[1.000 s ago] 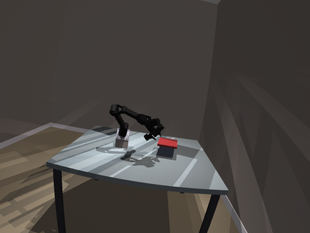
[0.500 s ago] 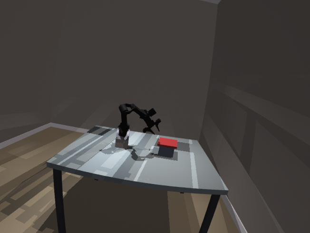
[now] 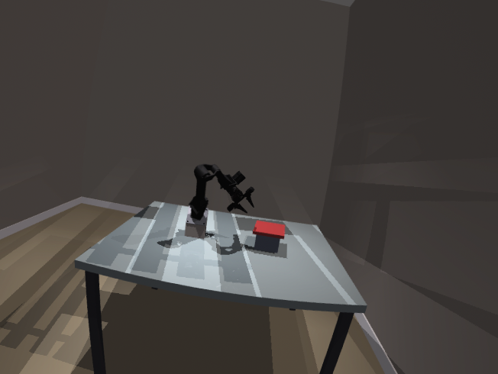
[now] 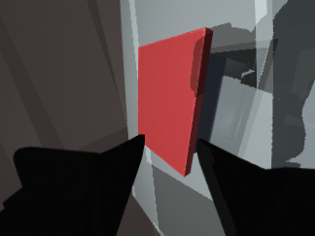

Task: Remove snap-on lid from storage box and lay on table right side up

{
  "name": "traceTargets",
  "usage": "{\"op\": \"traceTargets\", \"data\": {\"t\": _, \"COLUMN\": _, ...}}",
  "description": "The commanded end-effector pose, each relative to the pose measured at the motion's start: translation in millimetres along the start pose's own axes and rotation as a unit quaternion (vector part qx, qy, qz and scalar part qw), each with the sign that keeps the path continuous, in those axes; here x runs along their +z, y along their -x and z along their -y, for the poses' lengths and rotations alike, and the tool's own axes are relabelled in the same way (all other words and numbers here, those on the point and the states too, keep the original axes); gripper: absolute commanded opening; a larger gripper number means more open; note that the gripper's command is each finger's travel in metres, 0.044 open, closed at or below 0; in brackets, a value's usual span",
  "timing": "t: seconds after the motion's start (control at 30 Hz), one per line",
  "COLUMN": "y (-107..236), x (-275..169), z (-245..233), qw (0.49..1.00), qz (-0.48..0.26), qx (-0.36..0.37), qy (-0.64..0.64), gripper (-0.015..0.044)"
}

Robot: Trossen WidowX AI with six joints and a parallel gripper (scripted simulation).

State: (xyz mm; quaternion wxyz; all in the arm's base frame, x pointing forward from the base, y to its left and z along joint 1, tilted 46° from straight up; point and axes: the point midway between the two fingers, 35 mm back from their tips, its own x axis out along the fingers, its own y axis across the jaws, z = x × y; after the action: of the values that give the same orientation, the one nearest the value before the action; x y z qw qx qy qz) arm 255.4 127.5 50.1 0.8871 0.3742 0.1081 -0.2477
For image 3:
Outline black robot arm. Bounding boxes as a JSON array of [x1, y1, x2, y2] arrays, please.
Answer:
[[189, 163, 246, 220]]

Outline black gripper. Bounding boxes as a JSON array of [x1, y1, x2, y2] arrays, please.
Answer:
[[227, 187, 254, 213]]

